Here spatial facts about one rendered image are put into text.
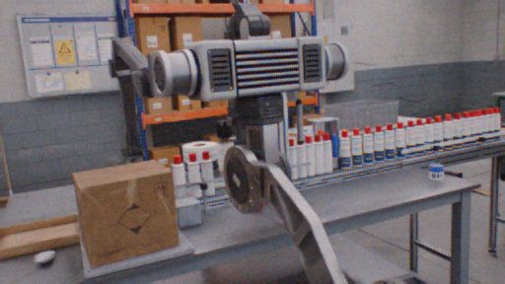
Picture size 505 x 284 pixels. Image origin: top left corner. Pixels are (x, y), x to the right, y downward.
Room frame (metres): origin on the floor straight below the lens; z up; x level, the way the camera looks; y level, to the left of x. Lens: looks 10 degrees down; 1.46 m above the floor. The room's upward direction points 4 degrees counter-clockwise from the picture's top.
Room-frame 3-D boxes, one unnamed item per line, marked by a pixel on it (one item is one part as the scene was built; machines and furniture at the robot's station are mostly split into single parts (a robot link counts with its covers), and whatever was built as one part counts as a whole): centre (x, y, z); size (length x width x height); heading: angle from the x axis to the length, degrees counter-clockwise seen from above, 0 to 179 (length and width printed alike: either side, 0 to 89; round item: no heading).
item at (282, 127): (1.88, -0.16, 1.16); 0.04 x 0.04 x 0.67; 23
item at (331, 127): (2.24, -0.42, 1.01); 0.14 x 0.13 x 0.26; 113
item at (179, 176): (1.84, 0.31, 0.98); 0.05 x 0.05 x 0.20
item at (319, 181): (1.99, -0.06, 0.85); 1.65 x 0.11 x 0.05; 113
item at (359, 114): (4.01, -1.10, 0.91); 0.60 x 0.40 x 0.22; 121
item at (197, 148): (2.39, 0.27, 0.95); 0.20 x 0.20 x 0.14
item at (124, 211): (1.45, 0.45, 0.99); 0.30 x 0.24 x 0.27; 116
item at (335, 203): (2.12, 0.13, 0.82); 2.10 x 1.31 x 0.02; 113
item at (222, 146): (2.22, 0.12, 1.03); 0.09 x 0.09 x 0.30
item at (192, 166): (1.86, 0.25, 0.98); 0.05 x 0.05 x 0.20
